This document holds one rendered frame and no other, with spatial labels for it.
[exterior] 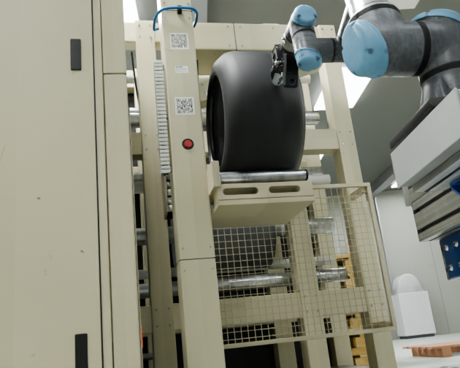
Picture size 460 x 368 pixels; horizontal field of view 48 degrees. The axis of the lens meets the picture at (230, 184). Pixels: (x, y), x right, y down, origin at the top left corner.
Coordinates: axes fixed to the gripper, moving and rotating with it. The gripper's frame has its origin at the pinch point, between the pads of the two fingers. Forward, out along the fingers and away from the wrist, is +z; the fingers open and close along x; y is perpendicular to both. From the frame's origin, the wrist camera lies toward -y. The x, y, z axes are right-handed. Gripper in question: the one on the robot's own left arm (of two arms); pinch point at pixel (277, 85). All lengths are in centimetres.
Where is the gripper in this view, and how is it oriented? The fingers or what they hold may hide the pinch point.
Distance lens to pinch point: 193.0
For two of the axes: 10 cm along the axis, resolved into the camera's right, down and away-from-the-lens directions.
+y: -1.2, -9.1, 3.9
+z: -1.8, 4.0, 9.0
